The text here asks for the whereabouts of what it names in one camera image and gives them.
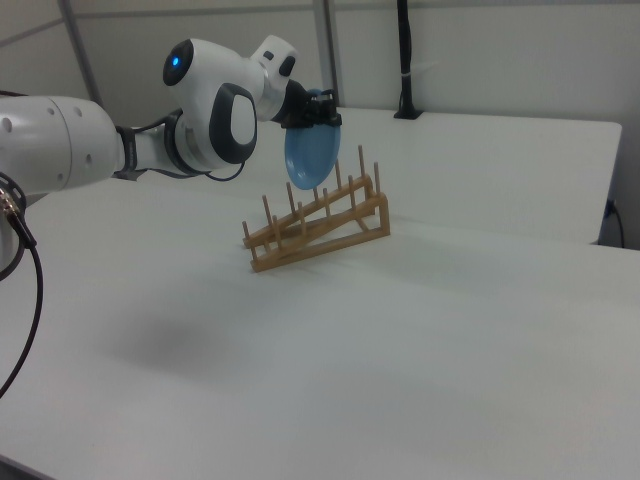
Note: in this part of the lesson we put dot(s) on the black pole with clamp base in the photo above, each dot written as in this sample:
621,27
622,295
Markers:
406,65

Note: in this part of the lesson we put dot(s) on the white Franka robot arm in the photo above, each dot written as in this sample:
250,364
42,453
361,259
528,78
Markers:
75,145

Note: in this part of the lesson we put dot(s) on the wooden plate rack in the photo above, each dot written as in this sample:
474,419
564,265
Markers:
320,235

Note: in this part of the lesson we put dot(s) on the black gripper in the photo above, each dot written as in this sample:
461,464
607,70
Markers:
295,105

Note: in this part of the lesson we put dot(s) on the blue round plate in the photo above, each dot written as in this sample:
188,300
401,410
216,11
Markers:
312,155

